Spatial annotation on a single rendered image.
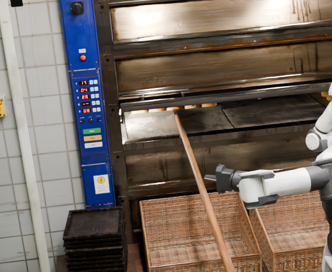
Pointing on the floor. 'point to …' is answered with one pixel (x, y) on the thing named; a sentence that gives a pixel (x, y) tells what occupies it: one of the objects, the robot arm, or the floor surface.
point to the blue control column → (83, 41)
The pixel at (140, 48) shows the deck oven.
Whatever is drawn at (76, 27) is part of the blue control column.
